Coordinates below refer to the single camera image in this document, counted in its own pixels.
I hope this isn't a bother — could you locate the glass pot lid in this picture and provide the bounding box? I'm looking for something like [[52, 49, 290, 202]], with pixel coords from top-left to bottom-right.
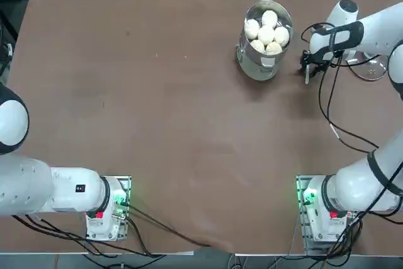
[[345, 49, 390, 81]]

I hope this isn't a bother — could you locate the black left base cable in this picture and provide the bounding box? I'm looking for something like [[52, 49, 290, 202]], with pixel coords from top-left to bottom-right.
[[125, 204, 215, 248]]

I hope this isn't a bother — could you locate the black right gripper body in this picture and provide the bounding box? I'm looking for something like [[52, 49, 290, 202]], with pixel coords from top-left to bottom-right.
[[310, 49, 335, 64]]

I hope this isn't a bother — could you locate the stainless steel steamer pot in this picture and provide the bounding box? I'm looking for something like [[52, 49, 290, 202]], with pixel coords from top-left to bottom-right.
[[235, 0, 294, 81]]

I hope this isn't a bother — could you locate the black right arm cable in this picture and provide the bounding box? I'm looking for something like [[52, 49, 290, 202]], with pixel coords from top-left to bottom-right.
[[301, 22, 390, 156]]

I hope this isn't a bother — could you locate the white steamed bun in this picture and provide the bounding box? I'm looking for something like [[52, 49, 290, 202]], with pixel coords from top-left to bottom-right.
[[250, 39, 266, 54], [273, 26, 290, 48], [258, 25, 275, 45], [244, 19, 261, 40], [265, 41, 283, 55], [261, 9, 278, 28]]

